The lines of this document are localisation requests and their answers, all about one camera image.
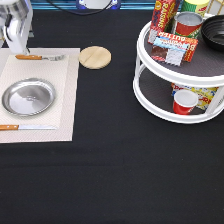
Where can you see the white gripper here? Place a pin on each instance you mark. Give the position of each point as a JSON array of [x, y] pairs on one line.
[[15, 24]]

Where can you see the wooden handled fork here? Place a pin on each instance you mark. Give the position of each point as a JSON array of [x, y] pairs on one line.
[[37, 57]]

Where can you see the round silver metal plate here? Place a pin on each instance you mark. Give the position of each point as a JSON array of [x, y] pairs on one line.
[[28, 97]]

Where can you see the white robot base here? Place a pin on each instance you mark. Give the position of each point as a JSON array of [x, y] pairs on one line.
[[98, 4]]

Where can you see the round wooden coaster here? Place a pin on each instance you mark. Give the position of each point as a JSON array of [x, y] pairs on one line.
[[95, 57]]

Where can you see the red raisins box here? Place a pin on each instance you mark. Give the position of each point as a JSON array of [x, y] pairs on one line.
[[162, 13]]

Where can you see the white two-tier turntable shelf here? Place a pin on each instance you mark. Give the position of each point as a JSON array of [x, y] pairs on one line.
[[152, 81]]

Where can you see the brown chocolate packet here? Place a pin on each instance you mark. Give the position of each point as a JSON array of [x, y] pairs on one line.
[[166, 55]]

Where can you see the red tin can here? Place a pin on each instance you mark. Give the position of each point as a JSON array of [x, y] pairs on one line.
[[187, 24]]

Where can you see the orange butter box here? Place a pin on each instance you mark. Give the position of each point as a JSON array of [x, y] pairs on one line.
[[176, 42]]

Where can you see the green yellow canister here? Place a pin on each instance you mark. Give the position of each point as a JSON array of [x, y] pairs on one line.
[[197, 6]]

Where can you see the red plastic cup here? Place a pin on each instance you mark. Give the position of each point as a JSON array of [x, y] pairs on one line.
[[184, 102]]

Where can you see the black bowl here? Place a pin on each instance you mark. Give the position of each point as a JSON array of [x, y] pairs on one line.
[[213, 32]]

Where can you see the yellow box lower shelf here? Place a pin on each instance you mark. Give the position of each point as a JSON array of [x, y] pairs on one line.
[[205, 95]]

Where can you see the wooden handled knife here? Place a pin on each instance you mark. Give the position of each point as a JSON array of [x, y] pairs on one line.
[[26, 127]]

